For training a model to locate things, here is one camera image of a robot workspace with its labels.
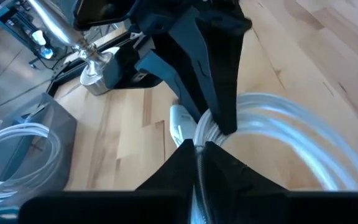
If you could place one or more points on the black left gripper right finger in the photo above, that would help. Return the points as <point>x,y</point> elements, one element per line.
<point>259,208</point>

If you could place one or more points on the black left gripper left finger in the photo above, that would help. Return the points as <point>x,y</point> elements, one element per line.
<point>120,208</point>

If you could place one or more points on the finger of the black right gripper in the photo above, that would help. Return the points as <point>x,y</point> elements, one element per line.
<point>172,77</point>
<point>225,77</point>

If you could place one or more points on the chrome lamp with white shade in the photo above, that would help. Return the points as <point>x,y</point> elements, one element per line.
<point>95,81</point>

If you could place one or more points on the translucent grey plastic bin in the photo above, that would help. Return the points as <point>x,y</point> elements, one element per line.
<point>62,130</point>

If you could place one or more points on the blue and white bottle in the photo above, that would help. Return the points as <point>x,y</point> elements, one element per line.
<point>47,53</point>

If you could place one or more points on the white plastic bottle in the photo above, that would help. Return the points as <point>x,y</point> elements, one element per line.
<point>39,37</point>

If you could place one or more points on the blue metal cart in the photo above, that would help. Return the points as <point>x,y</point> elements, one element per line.
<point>3,15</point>

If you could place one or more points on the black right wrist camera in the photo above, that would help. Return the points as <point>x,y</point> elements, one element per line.
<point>101,14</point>

